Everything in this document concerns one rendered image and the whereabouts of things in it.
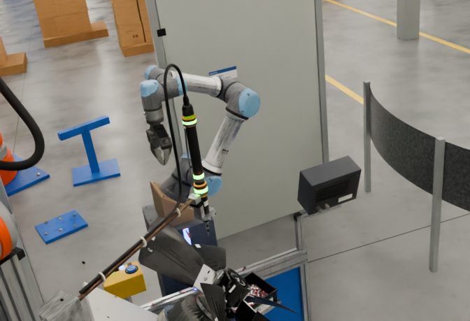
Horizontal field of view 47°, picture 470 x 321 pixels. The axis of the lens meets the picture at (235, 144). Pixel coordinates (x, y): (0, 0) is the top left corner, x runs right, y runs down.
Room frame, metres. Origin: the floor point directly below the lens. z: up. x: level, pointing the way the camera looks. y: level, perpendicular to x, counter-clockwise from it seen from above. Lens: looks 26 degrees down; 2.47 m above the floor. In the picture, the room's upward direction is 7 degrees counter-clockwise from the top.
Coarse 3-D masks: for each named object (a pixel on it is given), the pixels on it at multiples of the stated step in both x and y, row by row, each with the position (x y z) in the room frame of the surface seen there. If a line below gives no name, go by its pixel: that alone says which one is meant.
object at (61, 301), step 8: (56, 296) 1.08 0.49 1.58; (64, 296) 1.08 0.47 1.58; (72, 296) 1.08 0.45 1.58; (48, 304) 1.06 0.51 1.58; (56, 304) 1.05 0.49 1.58; (64, 304) 1.05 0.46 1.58; (72, 304) 1.05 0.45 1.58; (80, 304) 1.07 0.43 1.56; (40, 312) 1.03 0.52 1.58; (48, 312) 1.03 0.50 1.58; (56, 312) 1.03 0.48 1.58; (64, 312) 1.03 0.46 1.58; (72, 312) 1.04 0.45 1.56; (80, 312) 1.06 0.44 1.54; (48, 320) 1.00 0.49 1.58; (56, 320) 1.00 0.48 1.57; (64, 320) 1.02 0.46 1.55; (72, 320) 1.04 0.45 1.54; (80, 320) 1.05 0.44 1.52
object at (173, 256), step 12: (168, 228) 1.57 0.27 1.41; (156, 240) 1.50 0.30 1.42; (168, 240) 1.52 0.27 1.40; (180, 240) 1.55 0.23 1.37; (144, 252) 1.44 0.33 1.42; (156, 252) 1.46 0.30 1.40; (168, 252) 1.48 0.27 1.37; (180, 252) 1.50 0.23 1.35; (192, 252) 1.53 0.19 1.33; (144, 264) 1.40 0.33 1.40; (156, 264) 1.43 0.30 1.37; (168, 264) 1.45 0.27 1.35; (180, 264) 1.47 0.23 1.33; (192, 264) 1.49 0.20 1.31; (168, 276) 1.42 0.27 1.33; (180, 276) 1.44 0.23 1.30; (192, 276) 1.46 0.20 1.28
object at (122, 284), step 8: (136, 264) 1.84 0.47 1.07; (120, 272) 1.80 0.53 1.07; (136, 272) 1.79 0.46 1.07; (112, 280) 1.76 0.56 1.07; (120, 280) 1.75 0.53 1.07; (128, 280) 1.75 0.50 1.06; (136, 280) 1.77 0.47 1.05; (144, 280) 1.78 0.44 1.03; (104, 288) 1.72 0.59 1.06; (112, 288) 1.73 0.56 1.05; (120, 288) 1.74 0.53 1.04; (128, 288) 1.75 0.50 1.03; (136, 288) 1.76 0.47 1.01; (144, 288) 1.77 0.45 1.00; (120, 296) 1.74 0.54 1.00; (128, 296) 1.75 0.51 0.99
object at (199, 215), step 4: (200, 196) 1.53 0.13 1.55; (196, 200) 1.51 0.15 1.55; (200, 200) 1.52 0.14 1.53; (192, 204) 1.52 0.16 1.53; (196, 204) 1.51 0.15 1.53; (200, 204) 1.51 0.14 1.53; (196, 208) 1.53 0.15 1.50; (200, 208) 1.52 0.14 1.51; (212, 208) 1.57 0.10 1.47; (196, 212) 1.53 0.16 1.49; (200, 212) 1.52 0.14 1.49; (212, 212) 1.55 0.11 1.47; (196, 216) 1.53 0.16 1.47; (200, 216) 1.52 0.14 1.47; (204, 216) 1.53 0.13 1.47; (208, 216) 1.53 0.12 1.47; (212, 216) 1.53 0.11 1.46; (204, 220) 1.52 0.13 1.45
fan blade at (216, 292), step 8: (208, 288) 1.25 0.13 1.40; (216, 288) 1.31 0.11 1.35; (208, 296) 1.22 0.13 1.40; (216, 296) 1.27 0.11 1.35; (224, 296) 1.35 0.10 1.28; (208, 304) 1.19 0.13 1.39; (216, 304) 1.24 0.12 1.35; (224, 304) 1.33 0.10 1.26; (216, 312) 1.21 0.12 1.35; (224, 312) 1.30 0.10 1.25; (224, 320) 1.29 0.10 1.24
